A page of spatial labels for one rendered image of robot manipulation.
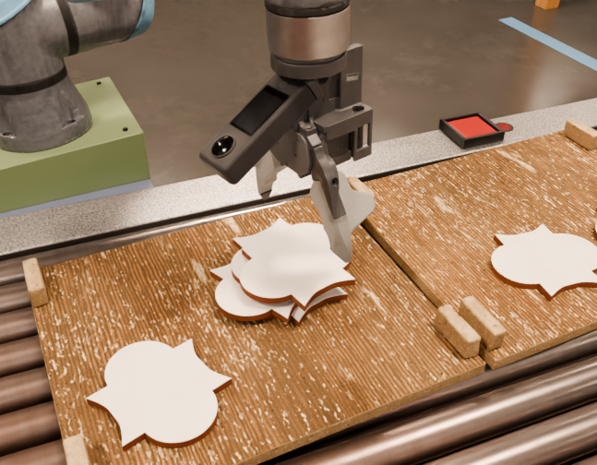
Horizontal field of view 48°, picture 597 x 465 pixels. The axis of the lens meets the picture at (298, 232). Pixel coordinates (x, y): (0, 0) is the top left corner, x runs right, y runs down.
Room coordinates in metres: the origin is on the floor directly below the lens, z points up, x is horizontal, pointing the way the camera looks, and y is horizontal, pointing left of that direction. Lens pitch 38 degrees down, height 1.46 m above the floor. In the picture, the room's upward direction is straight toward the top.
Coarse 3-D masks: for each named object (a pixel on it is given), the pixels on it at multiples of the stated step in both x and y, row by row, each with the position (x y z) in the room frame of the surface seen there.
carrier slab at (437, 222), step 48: (528, 144) 0.91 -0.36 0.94; (576, 144) 0.91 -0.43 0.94; (384, 192) 0.78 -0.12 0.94; (432, 192) 0.78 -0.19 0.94; (480, 192) 0.78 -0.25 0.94; (528, 192) 0.78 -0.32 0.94; (576, 192) 0.78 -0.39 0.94; (384, 240) 0.67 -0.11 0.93; (432, 240) 0.67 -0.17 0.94; (480, 240) 0.67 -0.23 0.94; (432, 288) 0.58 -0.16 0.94; (480, 288) 0.58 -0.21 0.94; (576, 288) 0.58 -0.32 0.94; (528, 336) 0.50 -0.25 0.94; (576, 336) 0.52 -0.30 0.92
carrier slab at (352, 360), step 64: (128, 256) 0.64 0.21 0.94; (192, 256) 0.64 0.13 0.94; (384, 256) 0.64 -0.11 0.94; (64, 320) 0.53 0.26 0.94; (128, 320) 0.53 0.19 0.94; (192, 320) 0.53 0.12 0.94; (320, 320) 0.53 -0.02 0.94; (384, 320) 0.53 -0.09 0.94; (64, 384) 0.44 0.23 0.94; (256, 384) 0.44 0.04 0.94; (320, 384) 0.44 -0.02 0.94; (384, 384) 0.44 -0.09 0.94; (448, 384) 0.45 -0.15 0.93; (128, 448) 0.36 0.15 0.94; (192, 448) 0.36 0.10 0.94; (256, 448) 0.36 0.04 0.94
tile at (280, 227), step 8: (280, 224) 0.67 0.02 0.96; (288, 224) 0.67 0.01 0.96; (296, 224) 0.67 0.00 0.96; (304, 224) 0.67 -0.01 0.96; (312, 224) 0.67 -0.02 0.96; (320, 224) 0.67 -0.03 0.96; (264, 232) 0.65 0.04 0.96; (272, 232) 0.65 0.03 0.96; (280, 232) 0.65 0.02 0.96; (304, 232) 0.65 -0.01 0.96; (240, 240) 0.63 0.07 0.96; (248, 240) 0.63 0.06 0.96; (256, 240) 0.63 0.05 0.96; (264, 240) 0.63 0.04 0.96; (272, 240) 0.63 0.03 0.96; (240, 248) 0.63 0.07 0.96; (240, 256) 0.60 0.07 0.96; (232, 264) 0.59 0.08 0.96; (240, 264) 0.59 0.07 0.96; (232, 272) 0.58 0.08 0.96
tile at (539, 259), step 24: (504, 240) 0.66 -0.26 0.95; (528, 240) 0.66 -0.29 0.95; (552, 240) 0.66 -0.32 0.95; (576, 240) 0.66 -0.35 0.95; (504, 264) 0.61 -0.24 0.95; (528, 264) 0.61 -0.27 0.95; (552, 264) 0.61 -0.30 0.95; (576, 264) 0.61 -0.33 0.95; (528, 288) 0.58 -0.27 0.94; (552, 288) 0.57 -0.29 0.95
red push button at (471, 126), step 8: (456, 120) 1.00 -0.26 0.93; (464, 120) 1.00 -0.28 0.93; (472, 120) 1.00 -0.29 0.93; (480, 120) 1.00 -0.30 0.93; (456, 128) 0.97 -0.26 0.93; (464, 128) 0.97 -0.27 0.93; (472, 128) 0.97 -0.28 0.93; (480, 128) 0.97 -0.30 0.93; (488, 128) 0.97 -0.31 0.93; (464, 136) 0.95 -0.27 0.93; (472, 136) 0.95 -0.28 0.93
